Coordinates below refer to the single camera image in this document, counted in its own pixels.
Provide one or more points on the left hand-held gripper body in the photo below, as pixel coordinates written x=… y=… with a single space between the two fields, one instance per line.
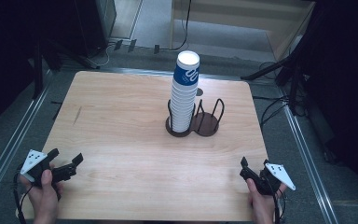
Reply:
x=32 y=161

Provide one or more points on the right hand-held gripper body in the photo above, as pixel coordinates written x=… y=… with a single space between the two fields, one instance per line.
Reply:
x=279 y=175

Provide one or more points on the person's right hand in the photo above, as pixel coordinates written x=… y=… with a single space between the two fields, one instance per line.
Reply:
x=265 y=208

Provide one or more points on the person's left hand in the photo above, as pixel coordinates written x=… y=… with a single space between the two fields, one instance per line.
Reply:
x=45 y=199

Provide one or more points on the stack of paper cups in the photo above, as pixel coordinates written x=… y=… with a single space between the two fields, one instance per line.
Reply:
x=185 y=99

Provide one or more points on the black metal stand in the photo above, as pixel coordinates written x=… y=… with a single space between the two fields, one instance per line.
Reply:
x=38 y=68

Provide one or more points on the black tripod stand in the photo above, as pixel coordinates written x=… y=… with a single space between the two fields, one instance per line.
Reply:
x=270 y=68

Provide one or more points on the black cabinet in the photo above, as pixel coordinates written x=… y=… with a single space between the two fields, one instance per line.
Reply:
x=96 y=21

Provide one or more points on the light wooden shelf unit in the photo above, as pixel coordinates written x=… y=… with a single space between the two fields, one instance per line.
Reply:
x=239 y=18

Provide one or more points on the metal floor rail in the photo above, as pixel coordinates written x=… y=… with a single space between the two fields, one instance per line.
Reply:
x=310 y=161
x=9 y=149

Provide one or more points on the small black floor bracket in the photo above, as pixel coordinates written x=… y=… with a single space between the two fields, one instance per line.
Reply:
x=157 y=49
x=132 y=45

